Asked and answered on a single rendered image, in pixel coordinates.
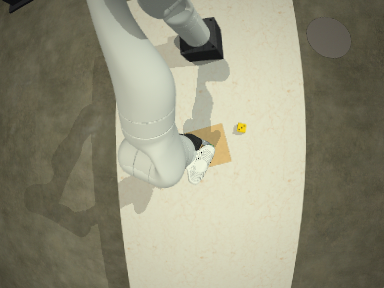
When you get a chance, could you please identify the yellow die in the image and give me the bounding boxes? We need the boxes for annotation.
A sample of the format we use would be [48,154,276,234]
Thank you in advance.
[237,123,246,133]

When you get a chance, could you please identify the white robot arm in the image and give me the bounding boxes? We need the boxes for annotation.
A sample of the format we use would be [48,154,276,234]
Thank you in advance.
[86,0,210,188]

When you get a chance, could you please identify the tan square mat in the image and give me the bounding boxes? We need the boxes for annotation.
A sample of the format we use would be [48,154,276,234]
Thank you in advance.
[185,123,231,167]

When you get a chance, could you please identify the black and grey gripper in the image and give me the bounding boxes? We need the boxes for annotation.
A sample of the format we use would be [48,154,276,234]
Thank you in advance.
[179,133,215,185]

